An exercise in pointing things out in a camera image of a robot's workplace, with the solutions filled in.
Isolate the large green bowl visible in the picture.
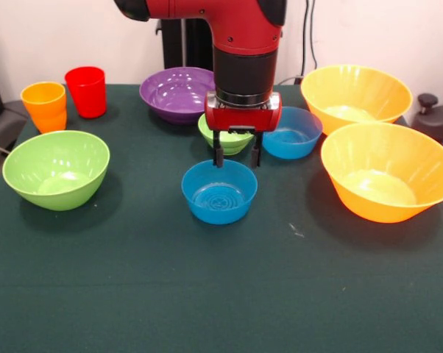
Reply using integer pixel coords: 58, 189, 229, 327
1, 129, 111, 212

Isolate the dark green table cloth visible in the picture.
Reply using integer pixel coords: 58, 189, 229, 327
0, 83, 443, 353

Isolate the purple bowl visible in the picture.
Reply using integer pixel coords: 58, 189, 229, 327
138, 66, 217, 125

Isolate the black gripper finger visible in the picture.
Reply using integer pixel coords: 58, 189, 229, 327
212, 129, 226, 169
250, 131, 264, 169

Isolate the orange cup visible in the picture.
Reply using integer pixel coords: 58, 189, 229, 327
20, 81, 68, 134

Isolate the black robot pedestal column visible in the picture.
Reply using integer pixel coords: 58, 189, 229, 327
155, 18, 215, 74

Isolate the red cup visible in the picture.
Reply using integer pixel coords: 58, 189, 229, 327
64, 65, 107, 119

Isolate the blue bowl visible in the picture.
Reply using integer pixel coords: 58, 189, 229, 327
180, 158, 259, 225
260, 106, 324, 160

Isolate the small green bowl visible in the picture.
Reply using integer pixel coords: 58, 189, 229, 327
197, 113, 255, 157

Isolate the large orange bowl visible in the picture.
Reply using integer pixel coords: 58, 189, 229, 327
320, 122, 443, 224
300, 64, 414, 136

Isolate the black wall cable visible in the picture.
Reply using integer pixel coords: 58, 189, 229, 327
304, 0, 318, 71

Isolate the black pedestal foot with knob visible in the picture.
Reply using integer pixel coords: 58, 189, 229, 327
412, 93, 443, 146

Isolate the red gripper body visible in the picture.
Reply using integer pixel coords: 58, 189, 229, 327
204, 90, 283, 135

